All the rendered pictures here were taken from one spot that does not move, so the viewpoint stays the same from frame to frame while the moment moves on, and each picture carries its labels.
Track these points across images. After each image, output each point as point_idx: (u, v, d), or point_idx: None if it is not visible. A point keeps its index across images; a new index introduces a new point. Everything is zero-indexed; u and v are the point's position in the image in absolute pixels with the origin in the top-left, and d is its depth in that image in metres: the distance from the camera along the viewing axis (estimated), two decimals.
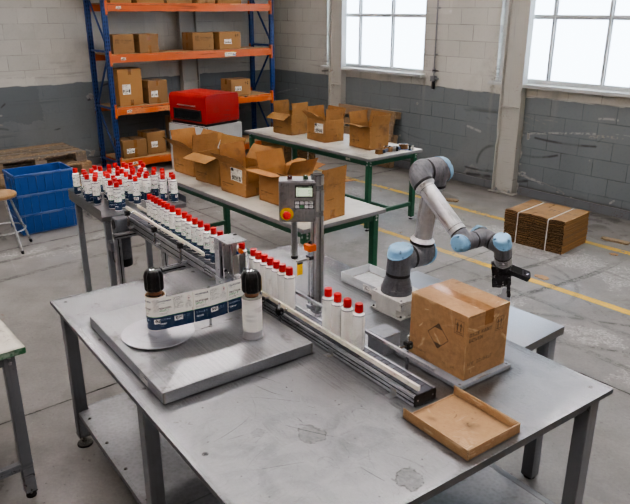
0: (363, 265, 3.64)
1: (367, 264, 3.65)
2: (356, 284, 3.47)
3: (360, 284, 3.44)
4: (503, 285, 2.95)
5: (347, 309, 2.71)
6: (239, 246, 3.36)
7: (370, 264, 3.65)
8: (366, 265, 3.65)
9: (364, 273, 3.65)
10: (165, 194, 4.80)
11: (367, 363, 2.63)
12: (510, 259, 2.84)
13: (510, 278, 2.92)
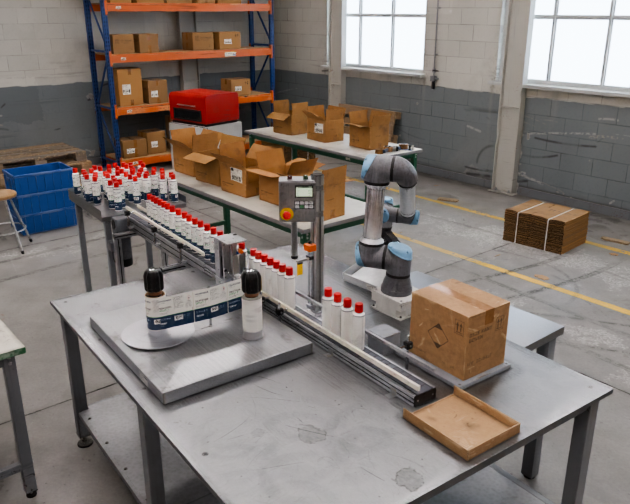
0: None
1: None
2: (359, 284, 3.47)
3: (363, 284, 3.44)
4: None
5: (347, 309, 2.71)
6: (239, 246, 3.36)
7: None
8: None
9: None
10: (165, 194, 4.80)
11: (367, 363, 2.63)
12: None
13: (385, 242, 3.49)
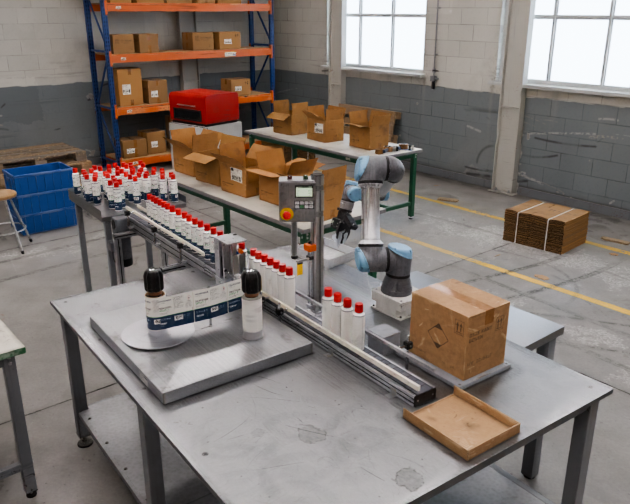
0: None
1: None
2: None
3: None
4: (337, 228, 3.61)
5: (347, 309, 2.71)
6: (239, 246, 3.36)
7: (325, 238, 3.71)
8: None
9: None
10: (165, 194, 4.80)
11: (367, 363, 2.63)
12: (348, 201, 3.57)
13: (343, 223, 3.59)
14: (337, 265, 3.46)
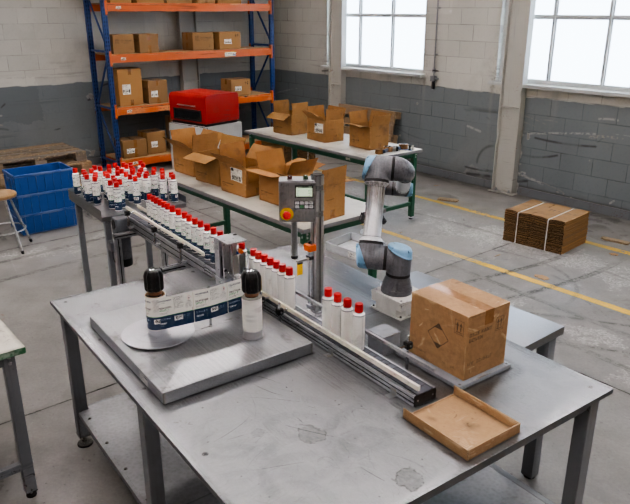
0: (345, 234, 3.75)
1: (349, 233, 3.77)
2: (340, 252, 3.59)
3: (345, 252, 3.56)
4: None
5: (347, 309, 2.71)
6: (239, 246, 3.36)
7: (352, 233, 3.77)
8: (348, 234, 3.77)
9: (347, 241, 3.77)
10: (165, 194, 4.80)
11: (367, 363, 2.63)
12: None
13: None
14: None
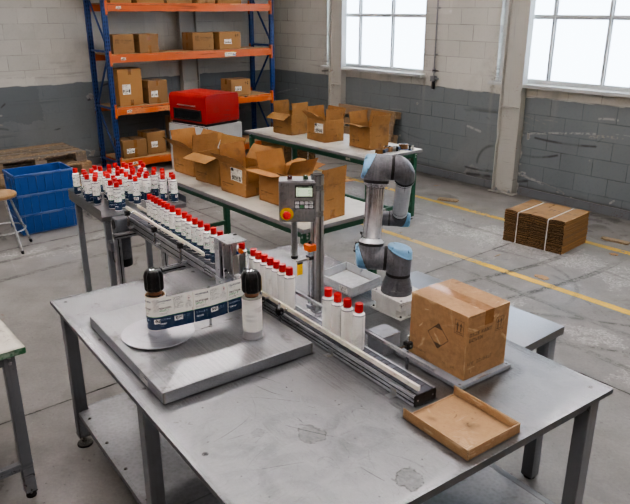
0: (340, 264, 3.59)
1: (344, 262, 3.61)
2: (332, 285, 3.43)
3: (336, 285, 3.40)
4: None
5: (347, 309, 2.71)
6: (239, 246, 3.36)
7: (347, 263, 3.61)
8: (343, 263, 3.61)
9: (341, 272, 3.61)
10: (165, 194, 4.80)
11: (367, 363, 2.63)
12: None
13: None
14: (361, 293, 3.36)
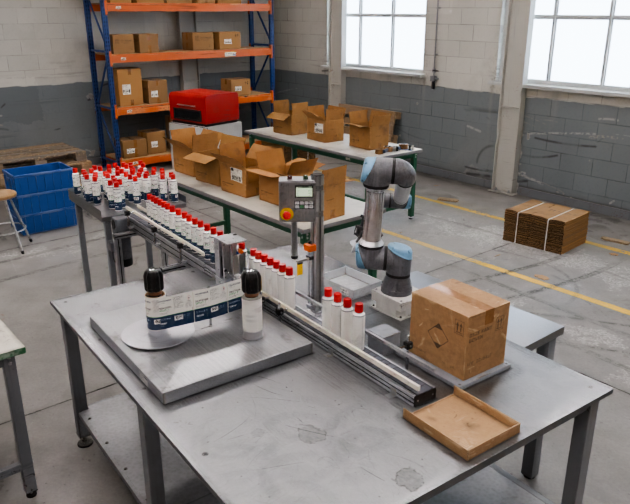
0: (339, 268, 3.60)
1: (343, 267, 3.61)
2: (332, 287, 3.43)
3: (337, 287, 3.40)
4: None
5: (347, 309, 2.71)
6: (239, 246, 3.36)
7: (347, 267, 3.61)
8: (342, 268, 3.61)
9: (341, 276, 3.61)
10: (165, 194, 4.80)
11: (367, 363, 2.63)
12: None
13: None
14: (362, 296, 3.37)
